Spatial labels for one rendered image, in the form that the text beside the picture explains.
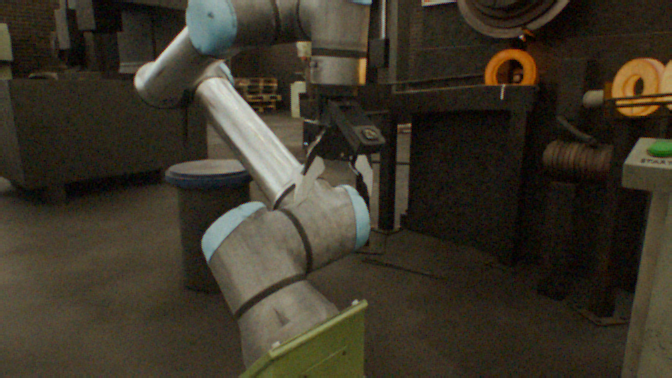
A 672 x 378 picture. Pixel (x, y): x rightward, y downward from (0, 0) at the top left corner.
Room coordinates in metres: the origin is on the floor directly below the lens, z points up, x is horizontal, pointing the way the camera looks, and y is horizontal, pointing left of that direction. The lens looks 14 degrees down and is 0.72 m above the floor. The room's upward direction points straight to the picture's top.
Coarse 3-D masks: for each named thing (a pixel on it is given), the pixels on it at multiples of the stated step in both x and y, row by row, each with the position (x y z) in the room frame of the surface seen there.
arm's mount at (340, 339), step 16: (352, 304) 0.73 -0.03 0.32; (336, 320) 0.68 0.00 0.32; (352, 320) 0.71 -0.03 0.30; (304, 336) 0.62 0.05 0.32; (320, 336) 0.65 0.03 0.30; (336, 336) 0.68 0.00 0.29; (352, 336) 0.71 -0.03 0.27; (272, 352) 0.58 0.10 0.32; (288, 352) 0.60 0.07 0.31; (304, 352) 0.63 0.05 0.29; (320, 352) 0.65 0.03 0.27; (336, 352) 0.68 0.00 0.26; (352, 352) 0.71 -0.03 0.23; (256, 368) 0.60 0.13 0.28; (272, 368) 0.58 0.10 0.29; (288, 368) 0.60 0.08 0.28; (304, 368) 0.63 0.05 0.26; (320, 368) 0.65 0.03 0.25; (336, 368) 0.68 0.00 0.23; (352, 368) 0.71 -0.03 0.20
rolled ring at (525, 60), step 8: (496, 56) 1.74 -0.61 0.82; (504, 56) 1.72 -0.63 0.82; (512, 56) 1.70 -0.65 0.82; (520, 56) 1.67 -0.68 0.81; (528, 56) 1.66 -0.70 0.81; (488, 64) 1.76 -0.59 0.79; (496, 64) 1.74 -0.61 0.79; (528, 64) 1.65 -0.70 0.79; (488, 72) 1.76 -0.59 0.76; (528, 72) 1.65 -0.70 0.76; (488, 80) 1.75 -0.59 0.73; (528, 80) 1.65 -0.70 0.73
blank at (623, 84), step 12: (636, 60) 1.25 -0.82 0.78; (648, 60) 1.22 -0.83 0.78; (624, 72) 1.29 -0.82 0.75; (636, 72) 1.25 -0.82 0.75; (648, 72) 1.21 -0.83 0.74; (660, 72) 1.19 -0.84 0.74; (624, 84) 1.28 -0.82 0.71; (648, 84) 1.20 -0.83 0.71; (612, 96) 1.32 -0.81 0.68; (624, 108) 1.27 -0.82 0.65; (636, 108) 1.23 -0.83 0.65; (648, 108) 1.20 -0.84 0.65
